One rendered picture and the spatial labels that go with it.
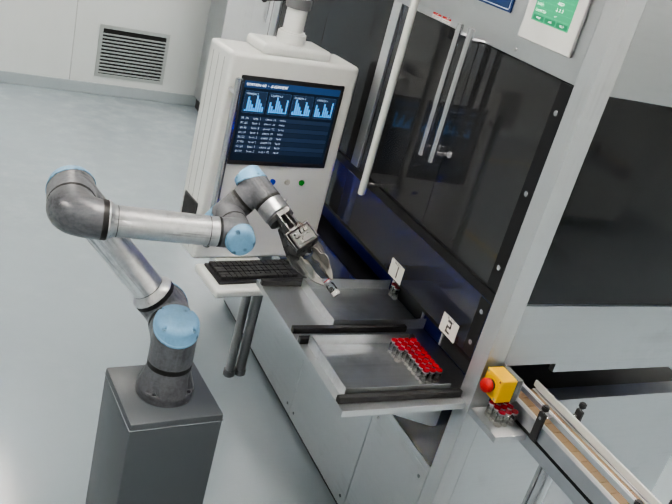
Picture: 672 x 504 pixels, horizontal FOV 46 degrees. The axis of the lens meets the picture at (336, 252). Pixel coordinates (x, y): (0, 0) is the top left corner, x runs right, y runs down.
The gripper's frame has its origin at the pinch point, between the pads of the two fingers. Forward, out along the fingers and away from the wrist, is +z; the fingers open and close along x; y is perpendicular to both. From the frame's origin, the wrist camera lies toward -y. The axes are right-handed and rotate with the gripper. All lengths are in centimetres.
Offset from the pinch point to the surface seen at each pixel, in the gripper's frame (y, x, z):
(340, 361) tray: -32.3, -0.6, 15.9
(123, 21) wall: -386, 127, -365
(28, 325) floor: -174, -67, -95
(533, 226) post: 12, 49, 22
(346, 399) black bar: -17.5, -9.8, 26.5
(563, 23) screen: 40, 76, -11
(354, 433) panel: -93, 5, 33
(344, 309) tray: -54, 17, 1
